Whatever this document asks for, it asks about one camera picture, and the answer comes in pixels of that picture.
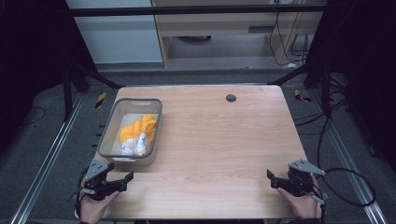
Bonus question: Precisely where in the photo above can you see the hanging black desk cables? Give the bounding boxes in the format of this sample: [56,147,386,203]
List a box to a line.
[269,12,310,67]

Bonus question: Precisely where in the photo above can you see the thin black floor cable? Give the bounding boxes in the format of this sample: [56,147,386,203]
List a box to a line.
[18,106,47,129]

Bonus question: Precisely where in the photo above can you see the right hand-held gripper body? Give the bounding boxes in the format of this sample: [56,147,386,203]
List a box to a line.
[270,159,326,198]

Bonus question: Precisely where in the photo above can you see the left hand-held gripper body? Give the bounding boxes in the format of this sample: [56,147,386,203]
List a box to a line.
[82,159,129,202]

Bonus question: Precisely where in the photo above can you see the black curtain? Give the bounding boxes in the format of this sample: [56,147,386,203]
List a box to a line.
[0,0,97,153]
[306,0,396,172]

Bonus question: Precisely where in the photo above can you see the light wooden desk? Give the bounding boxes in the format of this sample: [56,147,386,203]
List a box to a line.
[151,0,328,68]

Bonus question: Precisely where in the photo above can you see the black floor cables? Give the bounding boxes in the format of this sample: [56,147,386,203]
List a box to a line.
[293,90,353,171]

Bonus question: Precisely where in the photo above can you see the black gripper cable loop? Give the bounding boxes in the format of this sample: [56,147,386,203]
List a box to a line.
[312,167,376,224]

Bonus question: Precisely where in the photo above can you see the white cabinet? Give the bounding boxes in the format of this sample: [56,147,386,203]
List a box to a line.
[65,0,164,64]

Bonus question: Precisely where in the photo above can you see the yellow and black tape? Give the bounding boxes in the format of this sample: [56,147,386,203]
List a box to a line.
[94,91,107,109]
[293,89,312,104]

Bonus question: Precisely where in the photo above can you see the grey plastic basket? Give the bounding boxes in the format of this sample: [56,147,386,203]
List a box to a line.
[96,97,163,167]

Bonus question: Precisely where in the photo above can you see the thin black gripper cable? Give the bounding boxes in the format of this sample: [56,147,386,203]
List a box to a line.
[74,166,90,218]

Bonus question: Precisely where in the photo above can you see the black horizontal frame bar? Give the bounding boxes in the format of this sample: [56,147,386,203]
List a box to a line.
[66,4,328,17]

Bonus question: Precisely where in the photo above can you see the aluminium floor rail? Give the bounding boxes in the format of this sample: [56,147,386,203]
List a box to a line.
[8,92,87,224]
[307,90,390,224]

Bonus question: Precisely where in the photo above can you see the black metal stand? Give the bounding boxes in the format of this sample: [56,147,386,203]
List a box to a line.
[62,59,125,122]
[267,60,332,118]

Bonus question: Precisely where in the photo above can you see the person's left hand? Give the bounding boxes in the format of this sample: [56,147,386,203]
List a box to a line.
[74,186,121,224]

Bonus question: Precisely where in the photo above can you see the orange and white cloth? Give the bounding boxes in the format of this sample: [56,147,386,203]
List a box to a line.
[119,114,158,157]

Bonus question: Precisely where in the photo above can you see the person's right hand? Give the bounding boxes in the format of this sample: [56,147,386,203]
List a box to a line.
[276,174,322,219]

